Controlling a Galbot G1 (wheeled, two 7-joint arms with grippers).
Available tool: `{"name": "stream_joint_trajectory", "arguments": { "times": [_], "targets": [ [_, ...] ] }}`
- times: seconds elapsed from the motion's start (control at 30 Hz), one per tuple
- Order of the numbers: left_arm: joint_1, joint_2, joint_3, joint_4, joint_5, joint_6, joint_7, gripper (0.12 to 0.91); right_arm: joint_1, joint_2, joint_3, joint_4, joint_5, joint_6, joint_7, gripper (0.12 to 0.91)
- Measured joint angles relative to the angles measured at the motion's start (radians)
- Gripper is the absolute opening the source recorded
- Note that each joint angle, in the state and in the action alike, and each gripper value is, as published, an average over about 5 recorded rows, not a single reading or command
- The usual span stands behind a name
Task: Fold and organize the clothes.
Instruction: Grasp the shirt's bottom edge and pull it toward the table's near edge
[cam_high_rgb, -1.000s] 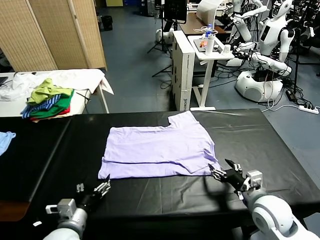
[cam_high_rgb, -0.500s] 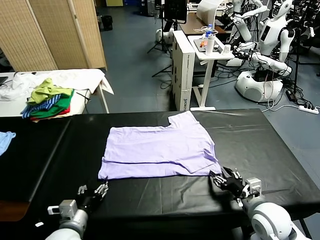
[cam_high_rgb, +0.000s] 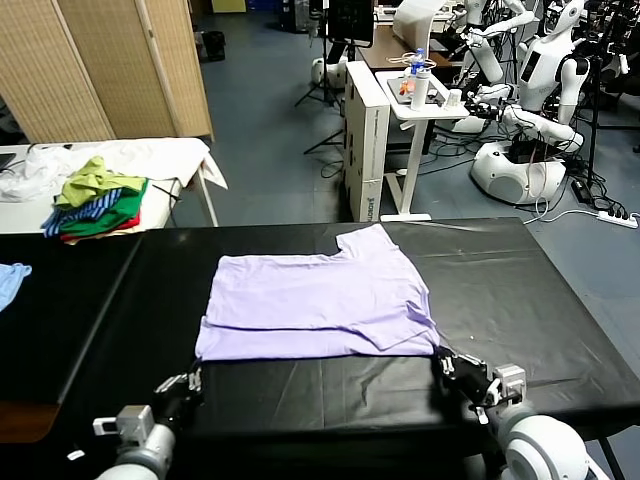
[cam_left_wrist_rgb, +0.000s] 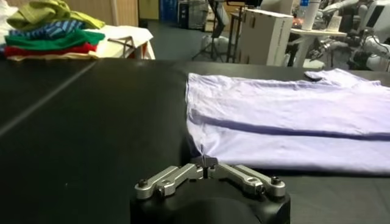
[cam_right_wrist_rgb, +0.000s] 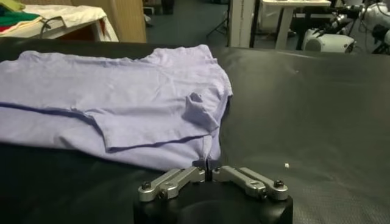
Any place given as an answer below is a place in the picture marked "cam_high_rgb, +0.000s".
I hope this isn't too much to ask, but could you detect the red folded garment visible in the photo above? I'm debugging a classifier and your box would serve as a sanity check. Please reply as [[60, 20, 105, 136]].
[[60, 209, 142, 242]]

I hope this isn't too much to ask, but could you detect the black tripod stand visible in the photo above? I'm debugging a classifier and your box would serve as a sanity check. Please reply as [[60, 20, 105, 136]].
[[294, 0, 347, 109]]

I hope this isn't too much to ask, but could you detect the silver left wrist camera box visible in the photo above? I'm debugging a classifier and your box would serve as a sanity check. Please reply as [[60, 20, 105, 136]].
[[92, 404, 154, 442]]

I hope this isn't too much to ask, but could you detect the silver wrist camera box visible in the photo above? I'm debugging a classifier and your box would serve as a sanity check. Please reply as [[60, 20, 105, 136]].
[[492, 363, 528, 404], [92, 404, 154, 442]]

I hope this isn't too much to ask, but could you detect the tall white cardboard box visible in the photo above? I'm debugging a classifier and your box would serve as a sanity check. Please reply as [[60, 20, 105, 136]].
[[343, 60, 392, 223]]

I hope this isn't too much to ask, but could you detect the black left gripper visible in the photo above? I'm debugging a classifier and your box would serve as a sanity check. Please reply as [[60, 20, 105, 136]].
[[152, 366, 204, 432]]

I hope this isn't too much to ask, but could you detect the white crumpled cloth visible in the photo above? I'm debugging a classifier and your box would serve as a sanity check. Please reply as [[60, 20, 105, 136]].
[[0, 144, 72, 202]]

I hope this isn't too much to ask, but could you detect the light blue garment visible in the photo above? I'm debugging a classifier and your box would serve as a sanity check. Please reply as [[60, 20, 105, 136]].
[[0, 262, 34, 314]]

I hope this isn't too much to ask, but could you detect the white tumbler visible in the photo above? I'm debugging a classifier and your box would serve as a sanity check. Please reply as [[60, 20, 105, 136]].
[[410, 69, 432, 110]]

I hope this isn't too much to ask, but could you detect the black power adapter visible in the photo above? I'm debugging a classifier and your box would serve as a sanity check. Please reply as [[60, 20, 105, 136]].
[[572, 179, 597, 204]]

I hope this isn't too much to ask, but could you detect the brown wooden desk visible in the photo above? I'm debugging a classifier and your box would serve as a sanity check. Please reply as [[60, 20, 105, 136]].
[[357, 24, 464, 70]]

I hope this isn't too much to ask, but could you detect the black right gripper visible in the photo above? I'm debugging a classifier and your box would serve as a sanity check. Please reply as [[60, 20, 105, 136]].
[[435, 349, 496, 406]]

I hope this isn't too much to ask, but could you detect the clear bottle blue cap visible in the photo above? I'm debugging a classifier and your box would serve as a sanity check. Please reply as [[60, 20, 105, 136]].
[[408, 47, 428, 81]]

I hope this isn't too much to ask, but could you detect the wicker folding screen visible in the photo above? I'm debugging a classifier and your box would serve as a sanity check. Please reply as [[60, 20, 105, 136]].
[[0, 0, 216, 144]]

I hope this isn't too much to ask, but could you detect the silver laptop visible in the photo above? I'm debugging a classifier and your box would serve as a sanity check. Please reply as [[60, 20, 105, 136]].
[[387, 77, 451, 105]]

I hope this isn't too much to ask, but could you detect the white wheeled robot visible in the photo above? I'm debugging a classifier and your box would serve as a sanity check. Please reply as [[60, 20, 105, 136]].
[[468, 82, 586, 204]]

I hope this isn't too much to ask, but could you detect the green folded garment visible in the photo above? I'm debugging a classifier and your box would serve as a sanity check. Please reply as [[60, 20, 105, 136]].
[[59, 178, 150, 236]]

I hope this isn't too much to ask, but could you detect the white curved machine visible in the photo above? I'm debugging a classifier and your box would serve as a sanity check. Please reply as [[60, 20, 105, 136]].
[[392, 0, 442, 44]]

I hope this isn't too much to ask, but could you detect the black vinyl table cover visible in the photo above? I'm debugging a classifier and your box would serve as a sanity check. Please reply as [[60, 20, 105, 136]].
[[54, 217, 640, 449], [0, 232, 146, 407]]

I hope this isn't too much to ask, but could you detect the white height-adjustable desk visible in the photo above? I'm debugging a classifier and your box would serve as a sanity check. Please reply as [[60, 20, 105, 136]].
[[374, 69, 471, 223]]

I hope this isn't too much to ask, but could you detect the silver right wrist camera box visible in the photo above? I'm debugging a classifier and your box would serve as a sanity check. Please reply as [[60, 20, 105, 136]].
[[492, 363, 528, 404]]

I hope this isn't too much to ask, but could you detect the lavender T-shirt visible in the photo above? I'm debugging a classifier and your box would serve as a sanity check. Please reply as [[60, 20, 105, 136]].
[[194, 223, 441, 362]]

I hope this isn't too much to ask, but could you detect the beige folded garment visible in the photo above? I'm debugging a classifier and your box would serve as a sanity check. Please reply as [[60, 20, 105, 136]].
[[64, 222, 144, 246]]

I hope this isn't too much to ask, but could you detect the black trash bin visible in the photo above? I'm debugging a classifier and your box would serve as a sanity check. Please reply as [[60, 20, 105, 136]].
[[202, 30, 228, 64]]

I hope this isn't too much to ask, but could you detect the blue striped garment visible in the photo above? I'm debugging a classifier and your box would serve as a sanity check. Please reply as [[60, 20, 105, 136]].
[[40, 188, 124, 239]]

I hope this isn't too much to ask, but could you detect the white cloth-covered side table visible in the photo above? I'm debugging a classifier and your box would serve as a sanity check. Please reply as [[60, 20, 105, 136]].
[[0, 137, 230, 235]]

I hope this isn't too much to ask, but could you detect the white humanoid robot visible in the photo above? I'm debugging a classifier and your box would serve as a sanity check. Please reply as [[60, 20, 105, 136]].
[[452, 0, 536, 87], [517, 0, 592, 126]]

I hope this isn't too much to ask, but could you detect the black cable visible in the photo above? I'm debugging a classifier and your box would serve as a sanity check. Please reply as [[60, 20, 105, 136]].
[[148, 177, 184, 202]]

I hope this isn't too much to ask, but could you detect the white power cable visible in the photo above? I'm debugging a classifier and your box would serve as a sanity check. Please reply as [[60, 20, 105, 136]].
[[522, 198, 601, 224]]

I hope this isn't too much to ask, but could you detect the yellow-green crumpled garment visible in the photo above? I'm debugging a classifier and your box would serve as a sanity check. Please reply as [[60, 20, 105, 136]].
[[53, 155, 146, 209]]

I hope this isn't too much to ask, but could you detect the white power strip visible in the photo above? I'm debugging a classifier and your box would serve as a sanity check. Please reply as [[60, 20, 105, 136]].
[[597, 209, 640, 228]]

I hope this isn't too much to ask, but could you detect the black monitor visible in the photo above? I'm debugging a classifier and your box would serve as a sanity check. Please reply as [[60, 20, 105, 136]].
[[327, 0, 376, 49]]

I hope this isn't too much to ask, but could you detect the small white robot base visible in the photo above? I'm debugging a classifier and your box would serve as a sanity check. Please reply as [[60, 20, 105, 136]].
[[310, 57, 349, 91]]

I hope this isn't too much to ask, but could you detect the black pole stand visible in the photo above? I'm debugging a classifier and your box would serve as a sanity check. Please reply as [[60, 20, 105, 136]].
[[585, 54, 605, 187]]

